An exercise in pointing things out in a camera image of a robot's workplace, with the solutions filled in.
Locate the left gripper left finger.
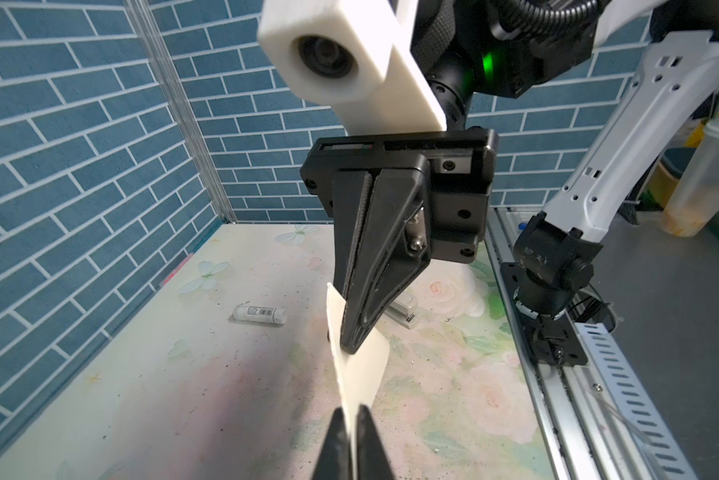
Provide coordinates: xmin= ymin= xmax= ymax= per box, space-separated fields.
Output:
xmin=311 ymin=407 xmax=352 ymax=480

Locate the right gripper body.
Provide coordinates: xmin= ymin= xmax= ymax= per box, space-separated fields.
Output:
xmin=300 ymin=127 xmax=499 ymax=264

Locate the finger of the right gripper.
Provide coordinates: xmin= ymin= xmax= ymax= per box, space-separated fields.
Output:
xmin=332 ymin=171 xmax=373 ymax=301
xmin=340 ymin=169 xmax=431 ymax=354

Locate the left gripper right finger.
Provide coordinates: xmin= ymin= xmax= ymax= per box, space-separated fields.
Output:
xmin=354 ymin=405 xmax=395 ymax=480

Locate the beige letter paper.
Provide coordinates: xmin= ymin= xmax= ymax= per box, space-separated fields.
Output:
xmin=325 ymin=281 xmax=391 ymax=433

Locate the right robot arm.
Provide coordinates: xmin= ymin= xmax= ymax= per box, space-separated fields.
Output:
xmin=301 ymin=1 xmax=719 ymax=364

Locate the white glue stick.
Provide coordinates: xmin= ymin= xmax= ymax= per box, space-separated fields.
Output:
xmin=232 ymin=304 xmax=287 ymax=325

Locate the plastic bottle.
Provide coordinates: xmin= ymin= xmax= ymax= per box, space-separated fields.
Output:
xmin=659 ymin=116 xmax=719 ymax=237

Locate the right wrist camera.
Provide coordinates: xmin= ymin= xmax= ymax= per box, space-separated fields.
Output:
xmin=257 ymin=0 xmax=447 ymax=135

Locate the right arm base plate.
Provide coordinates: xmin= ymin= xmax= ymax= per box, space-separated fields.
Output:
xmin=499 ymin=262 xmax=621 ymax=367

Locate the aluminium rail frame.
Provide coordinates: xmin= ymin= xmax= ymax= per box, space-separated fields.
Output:
xmin=485 ymin=207 xmax=697 ymax=479

